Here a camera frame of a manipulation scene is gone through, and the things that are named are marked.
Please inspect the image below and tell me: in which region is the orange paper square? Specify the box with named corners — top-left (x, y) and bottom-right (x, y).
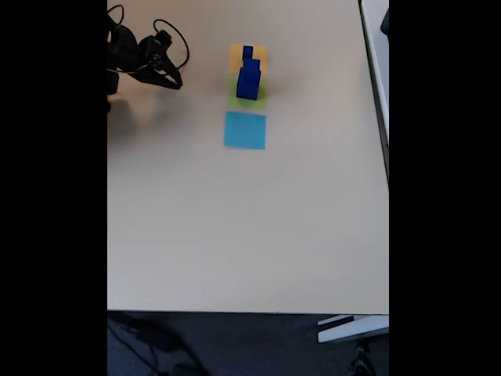
top-left (229, 43), bottom-right (269, 76)

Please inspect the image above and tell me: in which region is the green paper square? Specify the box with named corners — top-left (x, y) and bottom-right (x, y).
top-left (227, 74), bottom-right (269, 110)

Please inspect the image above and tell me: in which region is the light blue paper square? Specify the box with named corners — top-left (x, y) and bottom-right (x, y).
top-left (223, 110), bottom-right (268, 151)

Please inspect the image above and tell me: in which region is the large blue cube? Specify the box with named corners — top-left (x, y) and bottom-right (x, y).
top-left (236, 68), bottom-right (262, 102)

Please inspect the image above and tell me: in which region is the medium blue cube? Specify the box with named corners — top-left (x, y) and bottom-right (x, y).
top-left (241, 57), bottom-right (262, 75)

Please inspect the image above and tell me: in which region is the white neighbouring table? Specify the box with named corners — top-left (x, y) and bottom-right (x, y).
top-left (359, 0), bottom-right (390, 189)

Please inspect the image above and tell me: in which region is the white table foot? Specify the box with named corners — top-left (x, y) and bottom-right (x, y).
top-left (316, 314), bottom-right (390, 345)

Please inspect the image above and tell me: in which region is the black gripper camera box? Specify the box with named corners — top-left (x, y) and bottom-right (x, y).
top-left (154, 30), bottom-right (173, 51)

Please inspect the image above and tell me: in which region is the black floor cable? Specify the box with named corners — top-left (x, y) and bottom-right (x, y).
top-left (107, 313), bottom-right (204, 376)

